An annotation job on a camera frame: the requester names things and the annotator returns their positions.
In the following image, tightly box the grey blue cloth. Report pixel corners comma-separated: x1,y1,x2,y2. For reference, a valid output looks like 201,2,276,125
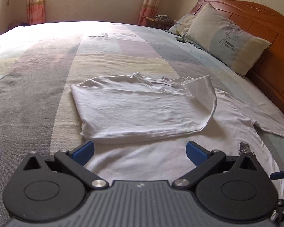
187,39,205,50

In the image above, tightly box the pale blue pillow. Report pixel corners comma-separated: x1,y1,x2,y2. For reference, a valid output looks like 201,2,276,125
169,14,197,35

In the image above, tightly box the grey bundle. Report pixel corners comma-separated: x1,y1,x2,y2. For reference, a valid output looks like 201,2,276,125
156,15,176,25

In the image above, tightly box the bed with patchwork sheet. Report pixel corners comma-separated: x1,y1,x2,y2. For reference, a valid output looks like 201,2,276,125
0,21,284,218

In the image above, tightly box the wooden headboard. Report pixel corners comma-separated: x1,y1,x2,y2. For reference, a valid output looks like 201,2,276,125
188,0,284,121

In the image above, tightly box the wooden nightstand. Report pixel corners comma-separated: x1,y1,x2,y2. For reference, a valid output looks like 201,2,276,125
142,16,175,30

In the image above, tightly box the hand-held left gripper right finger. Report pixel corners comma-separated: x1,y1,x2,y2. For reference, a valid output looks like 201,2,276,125
172,141,264,191

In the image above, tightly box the white printed t-shirt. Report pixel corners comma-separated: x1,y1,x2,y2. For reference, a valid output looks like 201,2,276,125
70,72,284,199

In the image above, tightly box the pink striped curtain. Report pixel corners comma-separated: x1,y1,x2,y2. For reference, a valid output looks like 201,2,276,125
138,0,167,26
26,0,46,25

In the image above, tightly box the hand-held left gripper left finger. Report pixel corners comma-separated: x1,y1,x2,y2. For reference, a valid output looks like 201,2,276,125
23,140,110,191

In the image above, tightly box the large patchwork pillow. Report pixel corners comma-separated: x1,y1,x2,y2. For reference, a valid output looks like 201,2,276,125
183,3,272,76

